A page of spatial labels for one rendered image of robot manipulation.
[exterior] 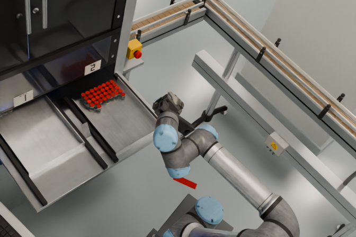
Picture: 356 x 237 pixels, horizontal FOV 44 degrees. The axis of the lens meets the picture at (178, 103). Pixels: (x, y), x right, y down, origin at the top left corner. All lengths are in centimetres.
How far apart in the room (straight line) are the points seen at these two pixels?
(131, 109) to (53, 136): 38
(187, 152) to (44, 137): 75
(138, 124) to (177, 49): 173
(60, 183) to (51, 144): 19
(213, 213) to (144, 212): 112
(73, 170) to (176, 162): 60
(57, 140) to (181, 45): 201
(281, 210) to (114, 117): 94
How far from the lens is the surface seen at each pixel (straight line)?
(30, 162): 191
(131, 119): 205
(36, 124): 201
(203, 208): 174
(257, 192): 146
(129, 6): 191
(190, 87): 344
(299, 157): 269
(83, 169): 189
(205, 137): 149
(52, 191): 184
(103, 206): 279
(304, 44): 308
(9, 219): 189
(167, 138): 136
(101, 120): 203
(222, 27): 261
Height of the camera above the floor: 253
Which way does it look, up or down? 50 degrees down
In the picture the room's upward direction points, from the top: 20 degrees clockwise
